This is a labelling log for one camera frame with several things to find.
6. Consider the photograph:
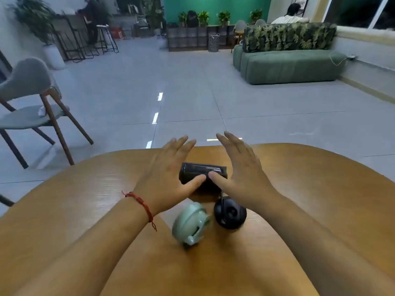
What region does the patterned laundry basket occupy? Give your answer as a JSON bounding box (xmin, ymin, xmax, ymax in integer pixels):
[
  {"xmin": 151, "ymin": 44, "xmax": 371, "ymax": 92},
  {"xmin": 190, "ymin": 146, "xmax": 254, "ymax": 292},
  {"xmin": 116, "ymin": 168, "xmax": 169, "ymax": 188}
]
[{"xmin": 208, "ymin": 33, "xmax": 220, "ymax": 53}]

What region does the person's right forearm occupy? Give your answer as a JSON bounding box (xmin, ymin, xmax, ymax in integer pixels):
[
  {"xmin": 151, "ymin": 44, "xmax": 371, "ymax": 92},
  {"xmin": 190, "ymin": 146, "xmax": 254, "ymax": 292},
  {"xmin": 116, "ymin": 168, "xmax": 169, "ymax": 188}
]
[{"xmin": 258, "ymin": 192, "xmax": 395, "ymax": 296}]

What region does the black bar chair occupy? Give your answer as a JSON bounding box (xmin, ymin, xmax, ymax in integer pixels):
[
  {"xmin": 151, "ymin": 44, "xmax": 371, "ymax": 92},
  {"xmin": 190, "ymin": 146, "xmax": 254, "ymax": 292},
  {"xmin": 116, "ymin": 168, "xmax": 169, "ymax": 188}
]
[{"xmin": 52, "ymin": 26, "xmax": 86, "ymax": 64}]

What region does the white cable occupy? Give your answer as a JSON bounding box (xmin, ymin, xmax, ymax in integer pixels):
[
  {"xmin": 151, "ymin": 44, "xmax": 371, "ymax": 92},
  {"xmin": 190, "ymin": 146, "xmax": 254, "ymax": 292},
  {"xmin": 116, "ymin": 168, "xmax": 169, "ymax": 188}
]
[{"xmin": 328, "ymin": 52, "xmax": 357, "ymax": 66}]

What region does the person's left forearm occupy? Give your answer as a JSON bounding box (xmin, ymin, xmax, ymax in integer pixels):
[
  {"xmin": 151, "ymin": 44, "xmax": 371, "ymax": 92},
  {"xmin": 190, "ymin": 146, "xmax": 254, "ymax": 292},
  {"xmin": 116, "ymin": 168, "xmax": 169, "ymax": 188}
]
[{"xmin": 12, "ymin": 194, "xmax": 155, "ymax": 296}]

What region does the green sofa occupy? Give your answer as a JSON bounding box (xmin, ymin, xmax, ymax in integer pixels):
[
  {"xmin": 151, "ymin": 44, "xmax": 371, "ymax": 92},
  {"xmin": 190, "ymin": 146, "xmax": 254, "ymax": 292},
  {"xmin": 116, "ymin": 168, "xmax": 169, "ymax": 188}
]
[{"xmin": 233, "ymin": 45, "xmax": 349, "ymax": 85}]

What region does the tall leafy plant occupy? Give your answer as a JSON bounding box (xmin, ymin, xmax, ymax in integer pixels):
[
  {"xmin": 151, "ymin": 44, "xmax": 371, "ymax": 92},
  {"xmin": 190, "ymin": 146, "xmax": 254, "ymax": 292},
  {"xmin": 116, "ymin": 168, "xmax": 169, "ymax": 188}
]
[{"xmin": 143, "ymin": 0, "xmax": 167, "ymax": 37}]

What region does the person's right hand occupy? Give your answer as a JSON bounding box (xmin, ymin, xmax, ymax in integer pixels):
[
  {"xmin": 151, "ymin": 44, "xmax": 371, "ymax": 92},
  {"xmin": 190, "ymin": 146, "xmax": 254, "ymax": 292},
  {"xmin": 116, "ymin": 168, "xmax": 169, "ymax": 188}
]
[{"xmin": 208, "ymin": 131, "xmax": 280, "ymax": 214}]

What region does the large plant white pot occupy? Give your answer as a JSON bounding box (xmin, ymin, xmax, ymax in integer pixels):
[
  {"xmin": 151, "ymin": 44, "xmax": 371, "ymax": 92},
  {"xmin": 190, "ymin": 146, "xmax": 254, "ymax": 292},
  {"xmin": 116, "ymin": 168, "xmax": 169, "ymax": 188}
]
[{"xmin": 9, "ymin": 0, "xmax": 67, "ymax": 71}]

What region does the black bar table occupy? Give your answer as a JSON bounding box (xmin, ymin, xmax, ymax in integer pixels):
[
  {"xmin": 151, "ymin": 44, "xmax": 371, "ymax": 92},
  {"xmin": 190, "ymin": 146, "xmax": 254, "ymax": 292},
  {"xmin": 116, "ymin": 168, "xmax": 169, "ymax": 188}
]
[{"xmin": 51, "ymin": 14, "xmax": 93, "ymax": 64}]

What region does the leaf print sofa backrest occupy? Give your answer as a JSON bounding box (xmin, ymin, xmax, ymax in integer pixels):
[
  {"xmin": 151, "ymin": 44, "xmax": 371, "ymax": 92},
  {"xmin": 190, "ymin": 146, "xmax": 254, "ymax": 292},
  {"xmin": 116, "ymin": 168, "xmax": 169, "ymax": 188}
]
[{"xmin": 243, "ymin": 22, "xmax": 337, "ymax": 53}]

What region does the black backpack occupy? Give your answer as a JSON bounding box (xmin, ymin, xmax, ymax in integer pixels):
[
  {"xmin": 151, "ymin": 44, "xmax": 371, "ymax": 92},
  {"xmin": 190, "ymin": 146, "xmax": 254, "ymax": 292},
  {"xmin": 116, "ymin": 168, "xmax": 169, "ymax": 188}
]
[{"xmin": 186, "ymin": 10, "xmax": 199, "ymax": 28}]

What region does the glass door black frame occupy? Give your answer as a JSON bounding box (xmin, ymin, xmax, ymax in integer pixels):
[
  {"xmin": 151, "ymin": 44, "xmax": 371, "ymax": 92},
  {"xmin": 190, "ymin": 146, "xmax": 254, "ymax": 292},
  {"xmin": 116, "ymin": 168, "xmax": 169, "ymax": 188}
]
[{"xmin": 0, "ymin": 49, "xmax": 13, "ymax": 83}]

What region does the black bottle lid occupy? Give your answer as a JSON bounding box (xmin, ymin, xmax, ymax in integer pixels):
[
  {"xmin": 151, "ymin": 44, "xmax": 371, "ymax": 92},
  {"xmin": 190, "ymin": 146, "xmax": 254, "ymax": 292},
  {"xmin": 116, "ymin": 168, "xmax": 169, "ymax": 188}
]
[{"xmin": 213, "ymin": 190, "xmax": 247, "ymax": 230}]

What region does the white seat bar stool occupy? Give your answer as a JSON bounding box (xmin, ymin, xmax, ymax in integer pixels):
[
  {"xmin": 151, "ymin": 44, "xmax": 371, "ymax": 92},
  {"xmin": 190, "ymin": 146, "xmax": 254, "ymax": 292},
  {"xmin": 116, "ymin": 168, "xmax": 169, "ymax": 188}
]
[{"xmin": 96, "ymin": 24, "xmax": 120, "ymax": 55}]

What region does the low dark wooden shelf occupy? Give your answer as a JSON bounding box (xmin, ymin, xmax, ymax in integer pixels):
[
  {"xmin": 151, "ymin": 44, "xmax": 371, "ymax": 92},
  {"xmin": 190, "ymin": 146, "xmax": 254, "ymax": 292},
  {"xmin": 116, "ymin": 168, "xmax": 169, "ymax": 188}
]
[{"xmin": 166, "ymin": 25, "xmax": 244, "ymax": 52}]

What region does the person's left hand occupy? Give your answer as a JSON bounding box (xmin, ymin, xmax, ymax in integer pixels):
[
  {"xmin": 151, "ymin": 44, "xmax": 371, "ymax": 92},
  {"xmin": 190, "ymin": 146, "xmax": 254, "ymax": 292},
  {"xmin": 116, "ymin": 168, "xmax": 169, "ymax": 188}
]
[{"xmin": 132, "ymin": 135, "xmax": 207, "ymax": 217}]

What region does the black shaker bottle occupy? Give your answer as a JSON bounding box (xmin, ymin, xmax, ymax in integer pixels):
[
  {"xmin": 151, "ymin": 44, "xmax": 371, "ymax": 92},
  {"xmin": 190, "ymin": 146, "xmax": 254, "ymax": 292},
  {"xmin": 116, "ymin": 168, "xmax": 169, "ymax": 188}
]
[{"xmin": 179, "ymin": 162, "xmax": 228, "ymax": 193}]

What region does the red string bracelet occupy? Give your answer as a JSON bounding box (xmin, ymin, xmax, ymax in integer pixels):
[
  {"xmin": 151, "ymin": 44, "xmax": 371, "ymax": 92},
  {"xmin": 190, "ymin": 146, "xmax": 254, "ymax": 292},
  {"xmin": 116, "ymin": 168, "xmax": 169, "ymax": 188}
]
[{"xmin": 122, "ymin": 191, "xmax": 157, "ymax": 232}]

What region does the window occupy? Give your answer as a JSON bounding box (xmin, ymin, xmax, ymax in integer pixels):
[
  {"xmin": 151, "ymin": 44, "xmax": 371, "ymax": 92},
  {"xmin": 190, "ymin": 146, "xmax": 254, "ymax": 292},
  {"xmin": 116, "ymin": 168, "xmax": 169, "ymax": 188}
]
[{"xmin": 324, "ymin": 0, "xmax": 395, "ymax": 30}]

